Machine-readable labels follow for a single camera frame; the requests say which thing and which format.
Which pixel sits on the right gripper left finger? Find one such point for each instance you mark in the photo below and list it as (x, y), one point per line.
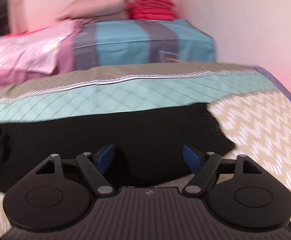
(93, 167)

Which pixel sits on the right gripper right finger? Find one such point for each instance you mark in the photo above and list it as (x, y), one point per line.
(204, 166)

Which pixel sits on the black pants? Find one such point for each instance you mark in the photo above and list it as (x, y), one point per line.
(148, 143)

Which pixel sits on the zigzag patterned bed sheet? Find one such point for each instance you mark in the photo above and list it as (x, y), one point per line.
(251, 105)

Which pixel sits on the teal grey striped quilt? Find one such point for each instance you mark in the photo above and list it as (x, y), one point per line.
(140, 42)

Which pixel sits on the peach pillow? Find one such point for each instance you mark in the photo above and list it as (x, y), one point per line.
(91, 8)

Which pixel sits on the red folded blanket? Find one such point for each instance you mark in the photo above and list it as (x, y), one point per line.
(152, 10)

